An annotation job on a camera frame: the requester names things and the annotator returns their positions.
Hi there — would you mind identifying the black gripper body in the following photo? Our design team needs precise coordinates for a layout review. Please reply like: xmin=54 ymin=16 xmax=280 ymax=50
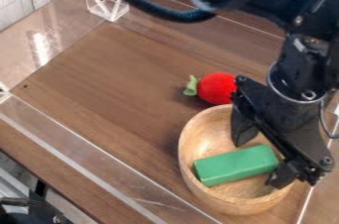
xmin=233 ymin=65 xmax=335 ymax=185

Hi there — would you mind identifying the brown wooden bowl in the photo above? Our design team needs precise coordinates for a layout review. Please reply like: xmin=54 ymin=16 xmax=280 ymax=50
xmin=177 ymin=104 xmax=297 ymax=216

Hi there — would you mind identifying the black cable at corner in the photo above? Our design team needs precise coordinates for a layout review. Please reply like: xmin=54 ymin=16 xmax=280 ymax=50
xmin=0 ymin=196 xmax=45 ymax=224

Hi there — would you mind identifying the clear acrylic corner bracket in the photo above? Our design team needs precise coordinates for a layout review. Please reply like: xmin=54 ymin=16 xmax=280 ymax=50
xmin=84 ymin=0 xmax=129 ymax=22

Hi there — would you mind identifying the clear acrylic front wall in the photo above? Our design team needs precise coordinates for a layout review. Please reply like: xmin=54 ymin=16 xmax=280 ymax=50
xmin=0 ymin=93 xmax=221 ymax=224

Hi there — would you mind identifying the red plush strawberry toy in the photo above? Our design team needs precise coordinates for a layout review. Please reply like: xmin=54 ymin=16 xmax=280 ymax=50
xmin=182 ymin=72 xmax=237 ymax=105

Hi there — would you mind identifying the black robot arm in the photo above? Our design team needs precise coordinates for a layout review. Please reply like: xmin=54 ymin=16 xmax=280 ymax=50
xmin=190 ymin=0 xmax=339 ymax=188

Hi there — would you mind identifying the green rectangular block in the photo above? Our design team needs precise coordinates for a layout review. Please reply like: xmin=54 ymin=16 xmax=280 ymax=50
xmin=193 ymin=145 xmax=279 ymax=187

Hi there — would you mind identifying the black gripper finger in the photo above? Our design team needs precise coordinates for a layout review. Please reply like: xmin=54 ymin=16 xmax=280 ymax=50
xmin=264 ymin=160 xmax=307 ymax=189
xmin=230 ymin=100 xmax=257 ymax=147

